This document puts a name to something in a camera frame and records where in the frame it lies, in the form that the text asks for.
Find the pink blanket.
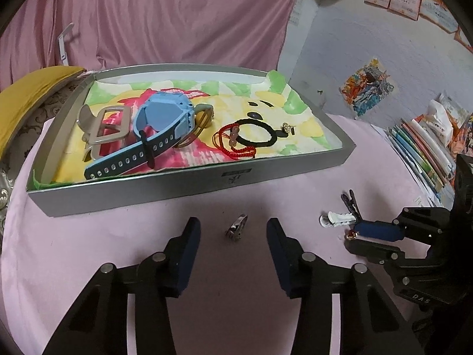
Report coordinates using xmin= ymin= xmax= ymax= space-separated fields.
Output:
xmin=0 ymin=113 xmax=444 ymax=355

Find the grey cardboard box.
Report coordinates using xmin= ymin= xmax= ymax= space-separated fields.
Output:
xmin=26 ymin=63 xmax=356 ymax=218

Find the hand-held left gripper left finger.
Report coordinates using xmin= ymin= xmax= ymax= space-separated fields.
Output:
xmin=42 ymin=216 xmax=202 ymax=355

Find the floral brown pillow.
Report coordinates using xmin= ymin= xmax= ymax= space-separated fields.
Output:
xmin=0 ymin=78 xmax=89 ymax=237

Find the white hair clip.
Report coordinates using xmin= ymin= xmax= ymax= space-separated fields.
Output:
xmin=318 ymin=211 xmax=357 ymax=227

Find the black cord bracelet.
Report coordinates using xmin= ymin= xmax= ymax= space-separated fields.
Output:
xmin=233 ymin=117 xmax=285 ymax=146

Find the colourful wall poster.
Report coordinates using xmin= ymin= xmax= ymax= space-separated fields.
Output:
xmin=339 ymin=57 xmax=395 ymax=118

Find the colourful painted paper lining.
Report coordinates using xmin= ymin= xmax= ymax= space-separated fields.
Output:
xmin=33 ymin=70 xmax=342 ymax=189

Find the blue smart watch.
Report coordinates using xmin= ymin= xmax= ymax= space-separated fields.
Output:
xmin=84 ymin=89 xmax=196 ymax=181

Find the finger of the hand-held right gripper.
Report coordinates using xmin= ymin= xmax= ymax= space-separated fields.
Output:
xmin=344 ymin=240 xmax=431 ymax=267
xmin=353 ymin=208 xmax=451 ymax=243

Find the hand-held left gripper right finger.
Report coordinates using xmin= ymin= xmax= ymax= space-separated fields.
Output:
xmin=266 ymin=217 xmax=425 ymax=355

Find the white plastic tissue pack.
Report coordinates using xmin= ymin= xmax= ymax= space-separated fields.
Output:
xmin=425 ymin=92 xmax=473 ymax=149

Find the red cord bracelet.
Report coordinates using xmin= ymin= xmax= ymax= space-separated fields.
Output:
xmin=212 ymin=124 xmax=257 ymax=161

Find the stack of books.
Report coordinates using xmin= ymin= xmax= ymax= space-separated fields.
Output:
xmin=388 ymin=116 xmax=459 ymax=208

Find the white folding lamp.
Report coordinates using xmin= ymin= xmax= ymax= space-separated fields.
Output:
xmin=57 ymin=22 xmax=74 ymax=66

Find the brown hair tie green bead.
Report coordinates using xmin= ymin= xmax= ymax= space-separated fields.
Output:
xmin=174 ymin=104 xmax=216 ymax=149

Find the pink curtain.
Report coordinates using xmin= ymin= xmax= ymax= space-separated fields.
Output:
xmin=0 ymin=0 xmax=304 ymax=85

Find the yellow pillow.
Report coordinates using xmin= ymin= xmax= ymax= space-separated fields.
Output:
xmin=0 ymin=66 xmax=86 ymax=156

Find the beige hair claw clip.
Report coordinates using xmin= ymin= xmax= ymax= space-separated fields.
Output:
xmin=77 ymin=104 xmax=134 ymax=163

